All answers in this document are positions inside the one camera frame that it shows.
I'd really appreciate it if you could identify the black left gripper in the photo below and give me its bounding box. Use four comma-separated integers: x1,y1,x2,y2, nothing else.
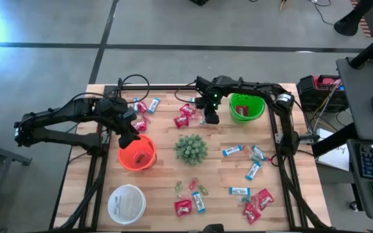
100,98,141,150

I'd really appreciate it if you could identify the artificial succulent in patterned pot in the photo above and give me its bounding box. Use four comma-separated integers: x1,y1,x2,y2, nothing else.
173,134,209,166

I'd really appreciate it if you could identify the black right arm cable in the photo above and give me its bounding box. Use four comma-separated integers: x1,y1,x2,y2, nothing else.
174,80,207,104

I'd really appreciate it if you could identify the white paper sheet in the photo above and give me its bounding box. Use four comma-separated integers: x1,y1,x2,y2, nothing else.
315,128,352,172

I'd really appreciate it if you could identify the grey desk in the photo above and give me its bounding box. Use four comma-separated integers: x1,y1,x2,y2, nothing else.
346,138,373,221
336,56,373,142

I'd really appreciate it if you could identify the grey metal bracket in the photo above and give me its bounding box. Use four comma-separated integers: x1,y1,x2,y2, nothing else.
273,131,287,144

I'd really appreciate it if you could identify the black and red power station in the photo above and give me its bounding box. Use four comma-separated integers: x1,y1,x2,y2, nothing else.
296,74,349,113

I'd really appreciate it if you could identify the white plastic bucket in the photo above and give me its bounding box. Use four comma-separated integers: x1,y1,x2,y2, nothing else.
107,183,147,226

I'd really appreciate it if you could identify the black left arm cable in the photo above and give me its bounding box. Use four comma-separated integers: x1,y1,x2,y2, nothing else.
114,73,151,105

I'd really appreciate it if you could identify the orange striped rug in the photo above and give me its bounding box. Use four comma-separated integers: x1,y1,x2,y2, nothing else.
350,0,373,38

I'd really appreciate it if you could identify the black corrugated cable conduit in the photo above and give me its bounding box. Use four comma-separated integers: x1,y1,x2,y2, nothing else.
56,158,108,231
278,158,328,231

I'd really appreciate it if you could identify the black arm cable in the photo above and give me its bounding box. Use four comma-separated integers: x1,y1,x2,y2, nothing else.
114,73,151,105
174,80,207,104

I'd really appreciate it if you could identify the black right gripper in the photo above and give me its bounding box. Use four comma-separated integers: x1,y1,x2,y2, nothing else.
194,75,225,126

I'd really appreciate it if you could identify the green plastic bucket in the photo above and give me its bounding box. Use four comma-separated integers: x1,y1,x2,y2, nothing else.
229,93,267,124

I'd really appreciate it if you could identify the black stand foot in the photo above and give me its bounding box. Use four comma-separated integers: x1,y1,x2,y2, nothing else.
333,0,373,37

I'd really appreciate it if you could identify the orange pumpkin face bucket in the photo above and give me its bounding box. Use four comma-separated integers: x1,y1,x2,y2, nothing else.
117,133,157,172

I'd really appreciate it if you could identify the black diagonal pole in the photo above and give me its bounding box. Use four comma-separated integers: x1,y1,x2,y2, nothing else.
349,25,373,69
311,122,359,158

